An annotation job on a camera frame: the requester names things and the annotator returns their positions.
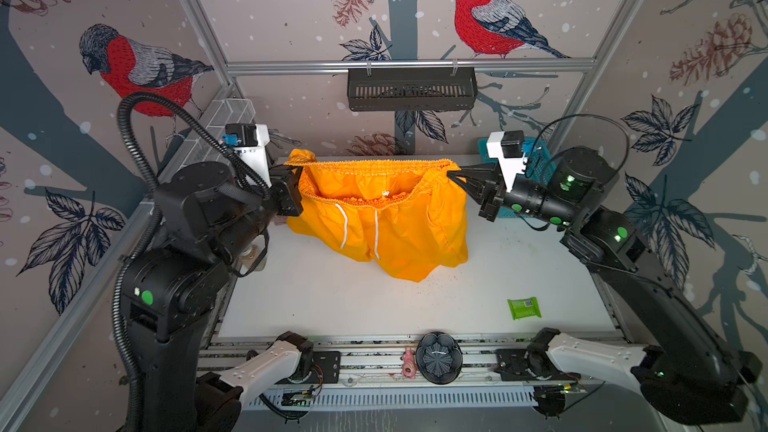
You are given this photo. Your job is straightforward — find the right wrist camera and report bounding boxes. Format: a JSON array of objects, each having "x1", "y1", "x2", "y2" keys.
[{"x1": 486, "y1": 130, "x2": 528, "y2": 192}]

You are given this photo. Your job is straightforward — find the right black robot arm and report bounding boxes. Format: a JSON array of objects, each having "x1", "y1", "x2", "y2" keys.
[{"x1": 447, "y1": 147, "x2": 762, "y2": 426}]

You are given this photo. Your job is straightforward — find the black round flower-shaped bowl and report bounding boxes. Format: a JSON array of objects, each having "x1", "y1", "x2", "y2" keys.
[{"x1": 415, "y1": 332, "x2": 463, "y2": 385}]

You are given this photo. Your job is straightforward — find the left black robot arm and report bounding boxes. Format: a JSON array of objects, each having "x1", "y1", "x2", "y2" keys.
[{"x1": 112, "y1": 92, "x2": 316, "y2": 431}]

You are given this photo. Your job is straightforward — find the black hanging shelf basket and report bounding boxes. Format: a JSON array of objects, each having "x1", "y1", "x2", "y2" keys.
[{"x1": 347, "y1": 67, "x2": 478, "y2": 112}]

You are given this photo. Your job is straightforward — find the small pink toy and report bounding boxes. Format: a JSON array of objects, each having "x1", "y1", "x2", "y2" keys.
[{"x1": 401, "y1": 348, "x2": 418, "y2": 380}]

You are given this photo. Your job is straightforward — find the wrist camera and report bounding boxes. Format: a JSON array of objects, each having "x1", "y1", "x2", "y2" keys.
[
  {"x1": 486, "y1": 130, "x2": 528, "y2": 192},
  {"x1": 222, "y1": 123, "x2": 271, "y2": 188}
]

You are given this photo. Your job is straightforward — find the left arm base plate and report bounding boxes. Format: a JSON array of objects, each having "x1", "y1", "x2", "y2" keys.
[{"x1": 284, "y1": 351, "x2": 341, "y2": 385}]

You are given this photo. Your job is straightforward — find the green wipes packet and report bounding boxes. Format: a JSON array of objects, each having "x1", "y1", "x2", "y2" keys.
[{"x1": 507, "y1": 297, "x2": 542, "y2": 320}]

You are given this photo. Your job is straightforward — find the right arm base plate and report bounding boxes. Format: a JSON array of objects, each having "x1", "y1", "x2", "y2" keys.
[{"x1": 494, "y1": 348, "x2": 581, "y2": 382}]

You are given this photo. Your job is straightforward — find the orange shorts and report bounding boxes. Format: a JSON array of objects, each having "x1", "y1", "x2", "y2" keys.
[{"x1": 287, "y1": 149, "x2": 469, "y2": 282}]

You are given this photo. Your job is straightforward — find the teal plastic basket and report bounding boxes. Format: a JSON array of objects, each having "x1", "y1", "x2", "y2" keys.
[{"x1": 477, "y1": 137, "x2": 556, "y2": 186}]

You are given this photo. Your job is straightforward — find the glass jar with lid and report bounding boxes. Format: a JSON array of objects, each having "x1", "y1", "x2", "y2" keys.
[{"x1": 240, "y1": 242, "x2": 267, "y2": 274}]

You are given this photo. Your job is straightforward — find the horizontal aluminium frame bar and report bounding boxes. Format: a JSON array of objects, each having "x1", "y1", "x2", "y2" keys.
[{"x1": 225, "y1": 58, "x2": 597, "y2": 77}]

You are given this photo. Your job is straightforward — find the white wire mesh basket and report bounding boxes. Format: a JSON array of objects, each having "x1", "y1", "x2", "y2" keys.
[{"x1": 177, "y1": 98, "x2": 256, "y2": 172}]

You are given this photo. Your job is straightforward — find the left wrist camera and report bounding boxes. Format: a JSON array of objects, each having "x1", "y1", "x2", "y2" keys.
[{"x1": 222, "y1": 123, "x2": 271, "y2": 188}]

